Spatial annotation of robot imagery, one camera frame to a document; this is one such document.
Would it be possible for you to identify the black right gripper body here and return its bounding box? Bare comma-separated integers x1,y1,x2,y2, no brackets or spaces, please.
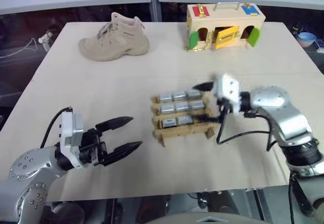
215,97,234,124

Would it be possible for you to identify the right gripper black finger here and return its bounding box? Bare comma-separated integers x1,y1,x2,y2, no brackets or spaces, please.
193,114,224,124
192,80,215,92

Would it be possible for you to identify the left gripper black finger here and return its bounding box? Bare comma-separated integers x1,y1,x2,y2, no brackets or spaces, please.
103,141,144,166
95,116,134,137

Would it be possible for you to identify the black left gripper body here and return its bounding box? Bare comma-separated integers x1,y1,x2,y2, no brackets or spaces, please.
77,128,108,167

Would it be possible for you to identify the wooden battery holder rack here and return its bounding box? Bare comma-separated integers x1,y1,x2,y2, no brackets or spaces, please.
150,87,224,148

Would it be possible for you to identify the wooden lock activity box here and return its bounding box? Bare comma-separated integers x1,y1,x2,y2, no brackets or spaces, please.
183,3,266,52

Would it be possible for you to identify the dark rounded shape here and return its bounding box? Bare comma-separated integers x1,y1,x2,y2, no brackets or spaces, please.
50,201,85,224

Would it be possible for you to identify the beige hiking boot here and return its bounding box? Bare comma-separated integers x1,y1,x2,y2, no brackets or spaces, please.
77,12,150,62

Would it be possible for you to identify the grey rounded robot torso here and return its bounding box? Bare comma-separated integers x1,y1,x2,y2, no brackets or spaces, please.
151,210,257,224

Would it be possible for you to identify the light blue bowl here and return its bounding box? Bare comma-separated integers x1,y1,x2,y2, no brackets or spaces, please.
297,31,317,49

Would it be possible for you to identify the white plug adapter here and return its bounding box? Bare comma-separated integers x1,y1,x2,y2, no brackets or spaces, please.
38,31,55,51

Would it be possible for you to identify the small white blue box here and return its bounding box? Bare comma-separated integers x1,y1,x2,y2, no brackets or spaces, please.
314,38,324,53

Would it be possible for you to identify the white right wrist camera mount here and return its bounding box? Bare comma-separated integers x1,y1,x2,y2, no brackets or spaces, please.
212,73,244,115

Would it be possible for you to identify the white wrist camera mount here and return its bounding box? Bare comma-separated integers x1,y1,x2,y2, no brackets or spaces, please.
58,110,86,169
212,73,244,115

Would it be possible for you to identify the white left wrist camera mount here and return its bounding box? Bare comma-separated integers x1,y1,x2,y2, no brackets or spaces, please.
58,110,86,169

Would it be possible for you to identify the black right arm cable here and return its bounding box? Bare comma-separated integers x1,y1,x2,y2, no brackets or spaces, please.
216,107,281,154

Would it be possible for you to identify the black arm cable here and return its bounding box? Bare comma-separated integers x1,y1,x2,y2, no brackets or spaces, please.
39,107,74,149
216,107,281,154

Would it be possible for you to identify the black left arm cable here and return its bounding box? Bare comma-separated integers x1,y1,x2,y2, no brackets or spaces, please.
39,107,74,149

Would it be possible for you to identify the grey vertical post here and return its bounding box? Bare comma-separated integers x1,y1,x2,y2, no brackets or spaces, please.
148,0,163,22

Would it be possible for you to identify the white power cable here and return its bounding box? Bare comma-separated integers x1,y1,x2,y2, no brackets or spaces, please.
0,37,39,58

